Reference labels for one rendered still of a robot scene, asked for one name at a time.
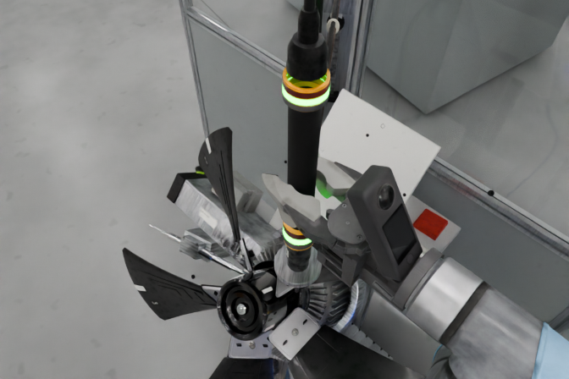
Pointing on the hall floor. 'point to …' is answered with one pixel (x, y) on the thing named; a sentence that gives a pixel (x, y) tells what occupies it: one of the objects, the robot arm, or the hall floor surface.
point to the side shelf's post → (363, 306)
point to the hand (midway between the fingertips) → (284, 166)
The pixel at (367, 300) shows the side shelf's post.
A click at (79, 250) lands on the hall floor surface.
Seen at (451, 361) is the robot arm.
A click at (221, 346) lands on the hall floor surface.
